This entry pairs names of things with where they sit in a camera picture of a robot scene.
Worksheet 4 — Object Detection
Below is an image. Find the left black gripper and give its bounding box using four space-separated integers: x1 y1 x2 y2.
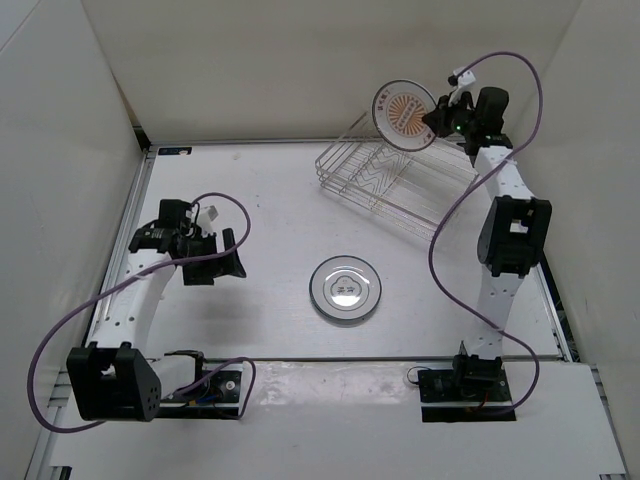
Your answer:
179 228 246 285

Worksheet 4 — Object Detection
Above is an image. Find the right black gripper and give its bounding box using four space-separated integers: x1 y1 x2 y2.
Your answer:
421 91 478 139

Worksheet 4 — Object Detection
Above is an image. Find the orange sunburst pattern plate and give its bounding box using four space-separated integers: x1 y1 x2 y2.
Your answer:
371 79 436 152

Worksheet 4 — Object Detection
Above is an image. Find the white green-rimmed plate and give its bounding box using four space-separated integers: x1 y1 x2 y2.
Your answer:
309 255 382 322
310 275 382 322

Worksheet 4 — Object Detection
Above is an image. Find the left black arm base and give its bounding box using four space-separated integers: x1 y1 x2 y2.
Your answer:
151 350 257 421

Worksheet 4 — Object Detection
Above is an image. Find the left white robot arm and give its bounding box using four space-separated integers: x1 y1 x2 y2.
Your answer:
66 199 246 422

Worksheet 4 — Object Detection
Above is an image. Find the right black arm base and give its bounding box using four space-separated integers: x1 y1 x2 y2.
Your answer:
406 347 516 424

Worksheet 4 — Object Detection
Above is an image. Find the blue table label sticker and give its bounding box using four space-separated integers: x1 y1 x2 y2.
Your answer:
157 147 192 156

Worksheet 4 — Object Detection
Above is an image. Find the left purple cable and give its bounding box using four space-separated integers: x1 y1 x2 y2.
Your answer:
27 192 257 432

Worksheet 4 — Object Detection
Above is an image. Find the purple cable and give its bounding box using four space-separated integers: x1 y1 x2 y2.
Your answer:
428 50 545 416
27 192 257 432

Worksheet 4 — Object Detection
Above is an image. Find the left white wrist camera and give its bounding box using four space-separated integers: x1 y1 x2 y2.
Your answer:
192 204 218 237

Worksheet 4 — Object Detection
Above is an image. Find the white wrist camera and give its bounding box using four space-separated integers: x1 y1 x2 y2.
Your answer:
447 68 476 106
192 204 218 237

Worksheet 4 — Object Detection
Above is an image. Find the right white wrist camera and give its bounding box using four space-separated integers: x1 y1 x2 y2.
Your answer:
447 68 476 106

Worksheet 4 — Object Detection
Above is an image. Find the metal wire dish rack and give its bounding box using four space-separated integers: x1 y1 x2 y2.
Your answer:
314 113 475 240

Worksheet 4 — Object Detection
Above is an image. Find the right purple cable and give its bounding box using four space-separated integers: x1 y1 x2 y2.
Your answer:
428 50 545 416

